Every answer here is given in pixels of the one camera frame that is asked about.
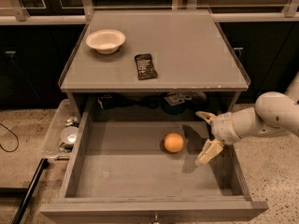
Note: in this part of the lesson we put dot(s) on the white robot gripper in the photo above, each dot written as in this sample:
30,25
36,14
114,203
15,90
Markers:
222,127

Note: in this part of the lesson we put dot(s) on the orange fruit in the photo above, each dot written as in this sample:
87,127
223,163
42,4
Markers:
173,142

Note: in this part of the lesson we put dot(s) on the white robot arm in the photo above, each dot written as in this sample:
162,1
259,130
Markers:
274,113

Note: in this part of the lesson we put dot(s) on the grey cabinet counter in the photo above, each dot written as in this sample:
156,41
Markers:
189,53

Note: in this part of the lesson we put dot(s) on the grey open top drawer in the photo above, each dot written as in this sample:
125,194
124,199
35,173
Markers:
120,171

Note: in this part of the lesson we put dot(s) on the black snack bar wrapper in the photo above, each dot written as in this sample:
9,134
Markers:
145,67

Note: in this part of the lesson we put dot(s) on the white paper bowl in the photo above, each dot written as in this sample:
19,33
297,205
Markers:
105,41

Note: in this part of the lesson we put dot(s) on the small white cup in bin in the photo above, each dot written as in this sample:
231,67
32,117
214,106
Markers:
69,135

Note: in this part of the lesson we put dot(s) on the clear plastic storage bin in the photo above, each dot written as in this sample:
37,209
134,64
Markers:
52,147

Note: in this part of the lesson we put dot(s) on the black bar on floor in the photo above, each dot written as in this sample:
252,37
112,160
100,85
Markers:
43,164

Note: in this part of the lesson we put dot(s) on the metal window frame rail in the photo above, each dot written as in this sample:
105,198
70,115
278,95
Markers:
53,12

